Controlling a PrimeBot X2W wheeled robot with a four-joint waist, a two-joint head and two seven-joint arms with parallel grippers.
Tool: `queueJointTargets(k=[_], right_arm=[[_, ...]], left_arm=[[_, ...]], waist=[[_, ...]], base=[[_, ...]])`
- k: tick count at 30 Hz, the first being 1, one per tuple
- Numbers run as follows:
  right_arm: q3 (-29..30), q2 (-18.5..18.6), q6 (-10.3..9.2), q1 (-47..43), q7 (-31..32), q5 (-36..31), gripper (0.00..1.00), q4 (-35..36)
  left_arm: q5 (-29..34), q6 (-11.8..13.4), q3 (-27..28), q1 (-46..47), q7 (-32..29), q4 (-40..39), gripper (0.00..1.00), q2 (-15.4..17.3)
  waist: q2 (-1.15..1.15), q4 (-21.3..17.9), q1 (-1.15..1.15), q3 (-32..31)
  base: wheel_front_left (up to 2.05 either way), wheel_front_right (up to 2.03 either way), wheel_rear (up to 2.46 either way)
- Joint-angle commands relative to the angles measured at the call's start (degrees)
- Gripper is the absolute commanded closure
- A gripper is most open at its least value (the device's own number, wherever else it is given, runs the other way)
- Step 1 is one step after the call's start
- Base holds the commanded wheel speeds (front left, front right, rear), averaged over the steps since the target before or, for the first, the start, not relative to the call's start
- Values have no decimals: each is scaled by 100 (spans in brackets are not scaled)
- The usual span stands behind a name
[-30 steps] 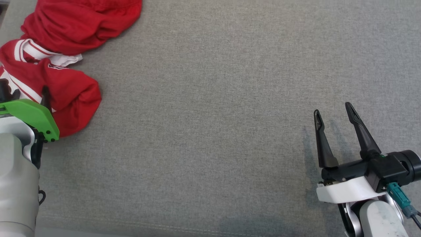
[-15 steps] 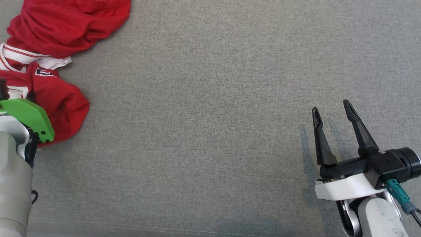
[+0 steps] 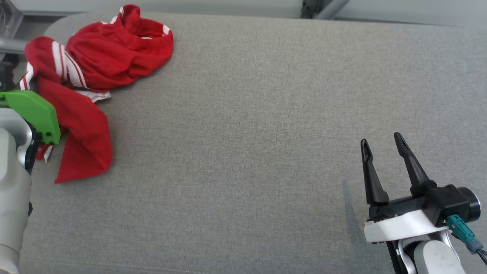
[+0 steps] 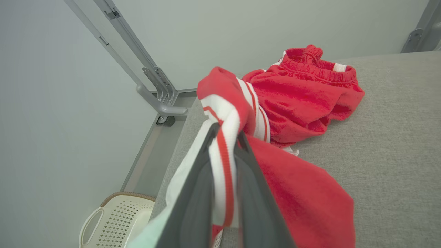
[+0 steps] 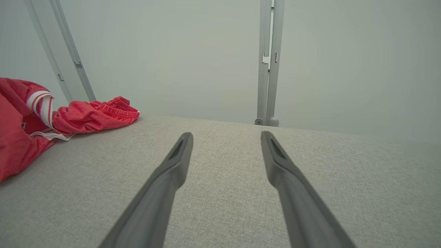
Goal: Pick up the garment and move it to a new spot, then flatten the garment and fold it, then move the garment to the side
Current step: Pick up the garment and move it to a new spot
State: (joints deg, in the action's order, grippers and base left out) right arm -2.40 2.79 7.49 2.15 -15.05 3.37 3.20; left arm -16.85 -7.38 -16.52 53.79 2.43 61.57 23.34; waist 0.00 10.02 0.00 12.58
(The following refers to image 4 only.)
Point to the grey metal partition post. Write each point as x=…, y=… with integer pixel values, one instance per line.
x=425, y=27
x=151, y=77

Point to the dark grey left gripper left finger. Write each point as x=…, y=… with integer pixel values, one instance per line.
x=193, y=206

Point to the cream perforated laundry basket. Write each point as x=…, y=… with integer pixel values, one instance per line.
x=120, y=220

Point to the grey partition base rail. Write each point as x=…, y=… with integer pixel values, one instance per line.
x=140, y=155

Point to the red shorts with elastic waistband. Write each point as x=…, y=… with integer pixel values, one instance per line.
x=303, y=93

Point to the small black caster wheel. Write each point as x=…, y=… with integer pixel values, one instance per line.
x=168, y=121

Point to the red shirt with white stripes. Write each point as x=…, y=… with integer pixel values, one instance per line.
x=303, y=199

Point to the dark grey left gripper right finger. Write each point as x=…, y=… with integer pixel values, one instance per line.
x=256, y=213

